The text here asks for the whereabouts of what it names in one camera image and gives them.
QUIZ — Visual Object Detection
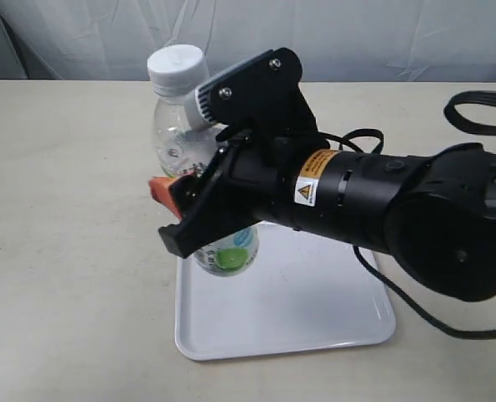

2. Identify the clear plastic drink bottle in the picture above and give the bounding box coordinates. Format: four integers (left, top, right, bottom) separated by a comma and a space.
147, 44, 259, 276

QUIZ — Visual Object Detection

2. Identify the white backdrop cloth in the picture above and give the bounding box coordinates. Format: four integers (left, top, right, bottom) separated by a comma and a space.
0, 1, 496, 82

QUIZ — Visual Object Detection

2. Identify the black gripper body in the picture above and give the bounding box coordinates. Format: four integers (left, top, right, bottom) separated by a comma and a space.
200, 130, 311, 231

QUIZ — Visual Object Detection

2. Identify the black cable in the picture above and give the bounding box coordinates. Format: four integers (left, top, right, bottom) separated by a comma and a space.
331, 91, 496, 341

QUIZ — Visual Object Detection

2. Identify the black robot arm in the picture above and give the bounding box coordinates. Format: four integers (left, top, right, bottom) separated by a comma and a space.
149, 132, 496, 302

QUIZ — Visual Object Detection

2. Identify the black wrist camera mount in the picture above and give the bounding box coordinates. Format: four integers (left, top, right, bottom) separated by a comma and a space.
185, 48, 318, 165

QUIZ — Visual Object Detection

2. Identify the white plastic tray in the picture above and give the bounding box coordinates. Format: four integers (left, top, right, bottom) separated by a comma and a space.
174, 224, 395, 361

